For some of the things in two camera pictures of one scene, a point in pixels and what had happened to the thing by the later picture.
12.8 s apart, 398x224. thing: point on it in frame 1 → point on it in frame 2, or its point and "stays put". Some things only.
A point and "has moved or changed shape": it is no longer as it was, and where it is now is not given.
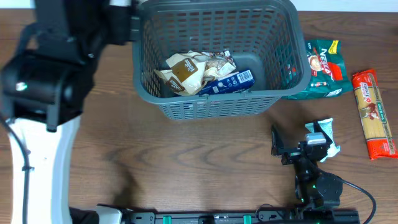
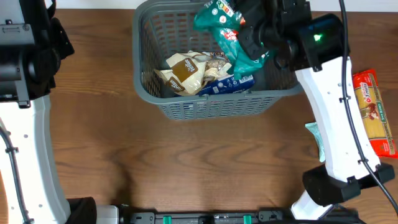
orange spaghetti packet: (374, 116) stays put
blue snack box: (242, 81) stays put
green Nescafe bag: (329, 77) has moved or changed shape
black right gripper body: (290, 156) → (259, 43)
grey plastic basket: (266, 37) stays put
